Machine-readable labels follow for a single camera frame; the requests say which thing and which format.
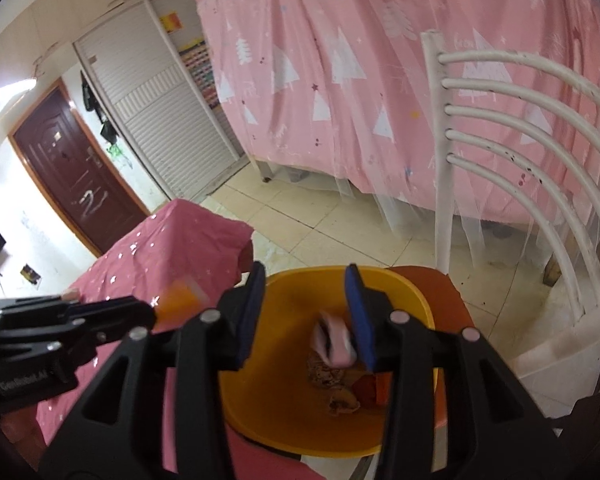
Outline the brown crumpled wrapper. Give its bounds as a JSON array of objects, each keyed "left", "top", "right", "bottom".
[{"left": 327, "top": 389, "right": 361, "bottom": 415}]

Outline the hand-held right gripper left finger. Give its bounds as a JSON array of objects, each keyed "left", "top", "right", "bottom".
[{"left": 37, "top": 261, "right": 268, "bottom": 480}]

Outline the yellow plastic basin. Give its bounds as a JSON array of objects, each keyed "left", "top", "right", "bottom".
[{"left": 219, "top": 267, "right": 438, "bottom": 458}]

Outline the white chair orange seat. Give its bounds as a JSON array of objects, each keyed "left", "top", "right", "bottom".
[{"left": 300, "top": 30, "right": 600, "bottom": 480}]

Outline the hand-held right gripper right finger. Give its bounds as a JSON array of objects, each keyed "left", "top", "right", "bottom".
[{"left": 344, "top": 263, "right": 571, "bottom": 480}]

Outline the white louvered wardrobe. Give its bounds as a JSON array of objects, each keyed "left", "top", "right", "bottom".
[{"left": 72, "top": 0, "right": 248, "bottom": 201}]

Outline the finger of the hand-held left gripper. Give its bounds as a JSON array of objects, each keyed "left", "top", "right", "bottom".
[
  {"left": 0, "top": 317, "right": 108, "bottom": 358},
  {"left": 0, "top": 296, "right": 157, "bottom": 333}
]

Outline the colourful grid wall poster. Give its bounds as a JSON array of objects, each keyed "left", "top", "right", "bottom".
[{"left": 177, "top": 42, "right": 220, "bottom": 110}]

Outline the pink starred tablecloth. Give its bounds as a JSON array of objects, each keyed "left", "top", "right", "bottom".
[{"left": 35, "top": 199, "right": 326, "bottom": 480}]

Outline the dark brown door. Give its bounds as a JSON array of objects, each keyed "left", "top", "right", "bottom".
[{"left": 8, "top": 77, "right": 151, "bottom": 257}]

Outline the pink tree print curtain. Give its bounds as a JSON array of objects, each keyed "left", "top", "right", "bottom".
[{"left": 195, "top": 0, "right": 600, "bottom": 233}]

